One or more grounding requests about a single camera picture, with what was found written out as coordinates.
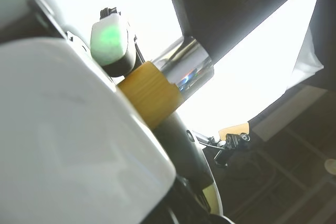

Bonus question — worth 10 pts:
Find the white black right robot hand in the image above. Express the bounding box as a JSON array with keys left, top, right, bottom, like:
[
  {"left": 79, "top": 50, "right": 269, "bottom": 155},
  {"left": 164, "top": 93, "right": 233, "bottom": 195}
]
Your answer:
[{"left": 0, "top": 0, "right": 224, "bottom": 224}]

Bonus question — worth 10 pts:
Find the black metal clamp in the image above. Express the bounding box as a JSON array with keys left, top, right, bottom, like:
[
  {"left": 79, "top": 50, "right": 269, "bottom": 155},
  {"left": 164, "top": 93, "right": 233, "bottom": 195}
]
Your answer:
[{"left": 194, "top": 123, "right": 251, "bottom": 167}]

